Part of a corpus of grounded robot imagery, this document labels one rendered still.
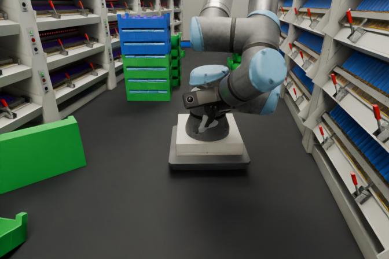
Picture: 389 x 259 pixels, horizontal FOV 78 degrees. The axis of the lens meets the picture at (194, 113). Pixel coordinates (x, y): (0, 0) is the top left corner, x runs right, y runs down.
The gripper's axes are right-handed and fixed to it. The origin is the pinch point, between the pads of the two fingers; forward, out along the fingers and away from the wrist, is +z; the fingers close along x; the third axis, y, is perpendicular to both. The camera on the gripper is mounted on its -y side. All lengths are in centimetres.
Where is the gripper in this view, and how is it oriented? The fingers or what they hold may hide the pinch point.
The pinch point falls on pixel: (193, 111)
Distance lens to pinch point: 84.7
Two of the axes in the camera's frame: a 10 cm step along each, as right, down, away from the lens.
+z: -4.4, 2.7, 8.6
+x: -1.9, -9.6, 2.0
